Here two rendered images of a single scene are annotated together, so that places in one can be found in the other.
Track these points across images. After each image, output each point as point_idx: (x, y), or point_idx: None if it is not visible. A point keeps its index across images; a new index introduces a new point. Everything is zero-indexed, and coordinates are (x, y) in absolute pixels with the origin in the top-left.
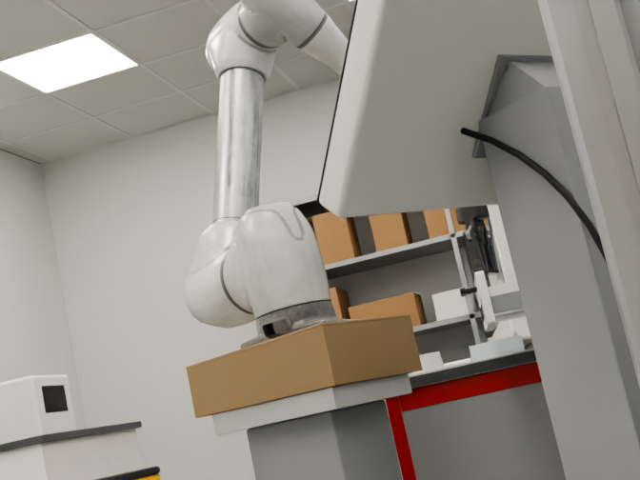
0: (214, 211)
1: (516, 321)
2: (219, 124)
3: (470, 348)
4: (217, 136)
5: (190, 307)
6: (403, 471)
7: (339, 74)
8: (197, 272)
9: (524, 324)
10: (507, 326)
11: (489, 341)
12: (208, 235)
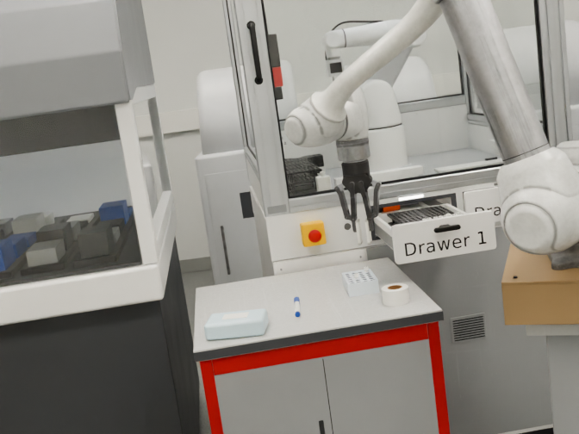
0: (542, 134)
1: (161, 279)
2: (503, 40)
3: (377, 281)
4: (505, 52)
5: (572, 231)
6: (445, 384)
7: (426, 21)
8: (577, 195)
9: (162, 282)
10: (106, 289)
11: (357, 276)
12: (568, 158)
